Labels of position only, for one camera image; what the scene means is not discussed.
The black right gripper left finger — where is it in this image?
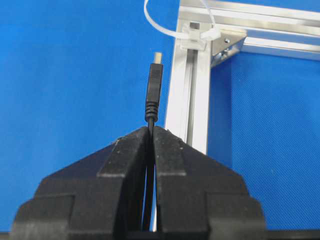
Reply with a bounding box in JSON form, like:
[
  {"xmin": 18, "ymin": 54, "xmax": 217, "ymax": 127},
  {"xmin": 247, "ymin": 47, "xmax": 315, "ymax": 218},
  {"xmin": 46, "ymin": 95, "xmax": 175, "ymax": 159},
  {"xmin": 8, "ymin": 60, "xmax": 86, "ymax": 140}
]
[{"xmin": 9, "ymin": 127, "xmax": 149, "ymax": 240}]

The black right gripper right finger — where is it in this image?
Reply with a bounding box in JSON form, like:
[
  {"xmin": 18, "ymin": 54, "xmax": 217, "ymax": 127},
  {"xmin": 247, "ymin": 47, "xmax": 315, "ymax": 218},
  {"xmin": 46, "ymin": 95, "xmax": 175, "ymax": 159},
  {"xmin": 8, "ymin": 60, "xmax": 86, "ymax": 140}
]
[{"xmin": 153, "ymin": 127, "xmax": 267, "ymax": 240}]

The black USB cable wire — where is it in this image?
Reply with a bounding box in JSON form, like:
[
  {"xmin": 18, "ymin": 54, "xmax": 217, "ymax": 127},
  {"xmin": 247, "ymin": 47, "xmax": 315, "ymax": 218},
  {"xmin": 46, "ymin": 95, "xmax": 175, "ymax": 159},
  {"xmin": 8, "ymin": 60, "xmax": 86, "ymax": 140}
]
[{"xmin": 141, "ymin": 51, "xmax": 165, "ymax": 232}]

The white zip tie loop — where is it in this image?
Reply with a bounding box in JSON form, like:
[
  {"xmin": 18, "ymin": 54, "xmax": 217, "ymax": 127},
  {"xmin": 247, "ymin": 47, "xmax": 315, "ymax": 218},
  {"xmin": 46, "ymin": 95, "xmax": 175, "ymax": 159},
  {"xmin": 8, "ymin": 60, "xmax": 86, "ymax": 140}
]
[{"xmin": 143, "ymin": 0, "xmax": 221, "ymax": 50}]

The aluminium extrusion square frame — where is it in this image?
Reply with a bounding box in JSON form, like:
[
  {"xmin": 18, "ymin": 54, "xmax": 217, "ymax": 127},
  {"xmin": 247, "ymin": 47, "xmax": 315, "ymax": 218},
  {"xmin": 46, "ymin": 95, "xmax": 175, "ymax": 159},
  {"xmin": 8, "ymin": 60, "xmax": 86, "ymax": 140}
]
[{"xmin": 165, "ymin": 0, "xmax": 320, "ymax": 153}]

